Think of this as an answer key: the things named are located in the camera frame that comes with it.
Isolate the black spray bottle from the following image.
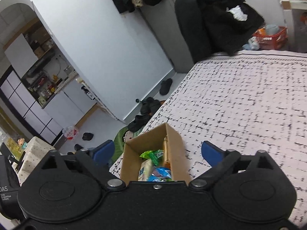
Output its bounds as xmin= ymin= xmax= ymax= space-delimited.
xmin=81 ymin=85 xmax=93 ymax=100

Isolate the black coat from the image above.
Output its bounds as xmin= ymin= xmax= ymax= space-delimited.
xmin=174 ymin=0 xmax=272 ymax=64

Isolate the beige dotted cloth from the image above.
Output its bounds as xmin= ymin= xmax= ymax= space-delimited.
xmin=18 ymin=136 xmax=55 ymax=186

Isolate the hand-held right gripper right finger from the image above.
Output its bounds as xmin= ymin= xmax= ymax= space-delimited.
xmin=189 ymin=141 xmax=276 ymax=190

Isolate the white cloth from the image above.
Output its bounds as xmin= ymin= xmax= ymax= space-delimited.
xmin=227 ymin=5 xmax=248 ymax=21

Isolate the black chunky shoe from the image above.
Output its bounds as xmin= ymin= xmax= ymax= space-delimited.
xmin=128 ymin=114 xmax=151 ymax=132
xmin=140 ymin=97 xmax=161 ymax=115

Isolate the small blue snack packet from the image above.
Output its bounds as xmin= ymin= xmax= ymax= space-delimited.
xmin=147 ymin=166 xmax=173 ymax=182

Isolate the brown cardboard box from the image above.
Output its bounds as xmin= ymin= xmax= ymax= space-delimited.
xmin=119 ymin=122 xmax=192 ymax=182

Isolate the bright green snack packet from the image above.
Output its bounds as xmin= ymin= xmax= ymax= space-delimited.
xmin=140 ymin=150 xmax=165 ymax=164

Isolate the grey door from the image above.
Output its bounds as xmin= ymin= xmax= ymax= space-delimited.
xmin=140 ymin=0 xmax=195 ymax=73

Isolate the grey desk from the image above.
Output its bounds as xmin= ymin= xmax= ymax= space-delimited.
xmin=276 ymin=0 xmax=307 ymax=53

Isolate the green cartoon floor mat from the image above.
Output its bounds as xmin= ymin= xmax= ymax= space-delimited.
xmin=114 ymin=127 xmax=142 ymax=159

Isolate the white packet with blue label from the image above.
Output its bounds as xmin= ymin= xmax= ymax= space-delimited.
xmin=138 ymin=159 xmax=156 ymax=182

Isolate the kitchen counter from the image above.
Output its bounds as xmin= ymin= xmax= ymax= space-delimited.
xmin=38 ymin=73 xmax=82 ymax=108

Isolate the red plastic basket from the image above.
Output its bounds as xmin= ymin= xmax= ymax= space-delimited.
xmin=253 ymin=26 xmax=288 ymax=51

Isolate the black framed panel cabinet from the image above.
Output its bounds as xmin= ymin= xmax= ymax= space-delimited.
xmin=0 ymin=67 xmax=63 ymax=146

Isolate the cartoon figurine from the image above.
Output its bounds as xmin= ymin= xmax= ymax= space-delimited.
xmin=16 ymin=135 xmax=28 ymax=149

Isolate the red and white plastic bag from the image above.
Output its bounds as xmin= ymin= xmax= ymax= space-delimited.
xmin=63 ymin=125 xmax=79 ymax=140

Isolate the printed blanket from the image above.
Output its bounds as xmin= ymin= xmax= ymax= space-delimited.
xmin=109 ymin=50 xmax=307 ymax=228

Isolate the orange bread packet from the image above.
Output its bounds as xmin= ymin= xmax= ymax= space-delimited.
xmin=162 ymin=136 xmax=172 ymax=170

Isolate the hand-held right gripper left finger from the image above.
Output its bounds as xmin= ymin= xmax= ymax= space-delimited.
xmin=37 ymin=140 xmax=125 ymax=191

